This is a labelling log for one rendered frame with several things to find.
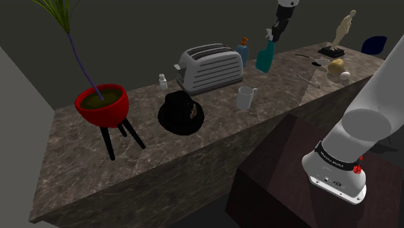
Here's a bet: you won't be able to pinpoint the black hat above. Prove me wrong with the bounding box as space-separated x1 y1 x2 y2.
157 90 206 137

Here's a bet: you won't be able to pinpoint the beige figure on black base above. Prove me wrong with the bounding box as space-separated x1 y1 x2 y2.
317 9 346 59

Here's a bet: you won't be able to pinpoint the yellowish potato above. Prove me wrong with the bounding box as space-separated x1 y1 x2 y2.
327 58 345 76

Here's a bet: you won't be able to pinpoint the white mug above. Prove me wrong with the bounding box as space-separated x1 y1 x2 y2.
236 85 258 111

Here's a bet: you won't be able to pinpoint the blue soap dispenser orange pump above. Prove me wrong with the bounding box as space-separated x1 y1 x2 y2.
235 37 251 69

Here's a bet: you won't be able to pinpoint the dark robot stand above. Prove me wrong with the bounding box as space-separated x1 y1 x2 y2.
225 113 404 228

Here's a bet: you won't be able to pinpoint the thin metal skewer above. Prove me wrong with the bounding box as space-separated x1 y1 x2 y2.
295 74 321 90

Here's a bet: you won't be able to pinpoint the teal spray bottle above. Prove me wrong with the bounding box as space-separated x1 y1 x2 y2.
254 28 276 74

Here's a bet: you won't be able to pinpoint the silver toaster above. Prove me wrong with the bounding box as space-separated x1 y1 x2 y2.
174 43 245 97

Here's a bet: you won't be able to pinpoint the red plant pot black legs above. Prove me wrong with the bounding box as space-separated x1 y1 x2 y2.
30 0 146 161

